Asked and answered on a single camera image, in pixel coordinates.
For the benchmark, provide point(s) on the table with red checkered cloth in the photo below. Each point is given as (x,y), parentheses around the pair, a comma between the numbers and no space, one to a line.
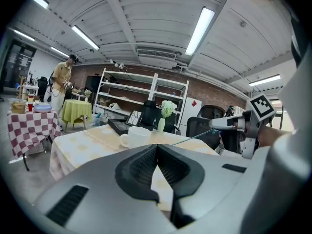
(29,130)

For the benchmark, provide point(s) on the stack of red cups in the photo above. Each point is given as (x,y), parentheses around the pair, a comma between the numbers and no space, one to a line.
(30,103)

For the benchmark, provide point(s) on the wooden mug tree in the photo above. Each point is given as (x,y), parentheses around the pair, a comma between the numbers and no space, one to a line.
(22,86)

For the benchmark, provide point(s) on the white vase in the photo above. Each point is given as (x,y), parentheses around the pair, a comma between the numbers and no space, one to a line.
(161,125)

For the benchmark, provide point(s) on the small vase with flowers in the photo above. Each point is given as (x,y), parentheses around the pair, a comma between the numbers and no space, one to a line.
(87,95)

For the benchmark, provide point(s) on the white flower bunch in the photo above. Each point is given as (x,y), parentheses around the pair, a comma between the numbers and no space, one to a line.
(168,107)

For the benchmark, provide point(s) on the white metal shelf rack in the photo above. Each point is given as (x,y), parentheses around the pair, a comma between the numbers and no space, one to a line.
(126,86)

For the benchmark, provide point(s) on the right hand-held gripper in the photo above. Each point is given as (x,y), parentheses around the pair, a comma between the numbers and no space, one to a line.
(262,108)

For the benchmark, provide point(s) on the person's white shirt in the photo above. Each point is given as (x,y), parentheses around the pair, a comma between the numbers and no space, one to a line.
(287,167)

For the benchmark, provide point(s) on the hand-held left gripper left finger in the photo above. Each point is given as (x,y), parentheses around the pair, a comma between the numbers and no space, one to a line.
(97,191)

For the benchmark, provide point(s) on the stack of blue plates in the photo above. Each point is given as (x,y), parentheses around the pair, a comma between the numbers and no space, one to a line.
(42,108)

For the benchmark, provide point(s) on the black board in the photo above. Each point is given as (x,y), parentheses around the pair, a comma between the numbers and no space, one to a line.
(93,86)

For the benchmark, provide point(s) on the black mesh office chair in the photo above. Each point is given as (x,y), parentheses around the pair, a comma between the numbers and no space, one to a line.
(200,128)

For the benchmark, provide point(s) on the white cup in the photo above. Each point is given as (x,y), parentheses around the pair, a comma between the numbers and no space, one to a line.
(137,136)

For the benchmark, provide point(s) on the white cabinet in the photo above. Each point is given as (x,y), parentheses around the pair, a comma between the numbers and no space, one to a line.
(191,111)

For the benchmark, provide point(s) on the table with green cloth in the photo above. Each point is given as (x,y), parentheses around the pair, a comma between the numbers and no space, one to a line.
(76,110)

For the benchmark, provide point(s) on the black flat box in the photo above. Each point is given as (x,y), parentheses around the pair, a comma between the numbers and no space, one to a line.
(118,126)

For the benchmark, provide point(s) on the black framed picture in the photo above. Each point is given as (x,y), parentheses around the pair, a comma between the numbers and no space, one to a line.
(133,118)

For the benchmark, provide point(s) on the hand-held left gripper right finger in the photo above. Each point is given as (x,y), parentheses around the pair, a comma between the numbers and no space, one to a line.
(214,191)

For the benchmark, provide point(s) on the table with yellow tablecloth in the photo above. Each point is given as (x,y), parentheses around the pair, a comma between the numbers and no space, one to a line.
(85,142)

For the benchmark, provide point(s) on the ceiling air conditioner unit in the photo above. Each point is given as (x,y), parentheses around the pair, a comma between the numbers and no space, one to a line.
(157,56)

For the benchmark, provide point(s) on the dark glass door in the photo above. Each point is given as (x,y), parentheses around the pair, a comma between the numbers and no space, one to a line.
(18,64)

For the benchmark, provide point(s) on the wicker basket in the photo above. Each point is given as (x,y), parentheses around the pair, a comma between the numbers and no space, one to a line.
(18,107)

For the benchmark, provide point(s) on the person's right forearm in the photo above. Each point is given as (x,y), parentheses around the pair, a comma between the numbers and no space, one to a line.
(270,136)

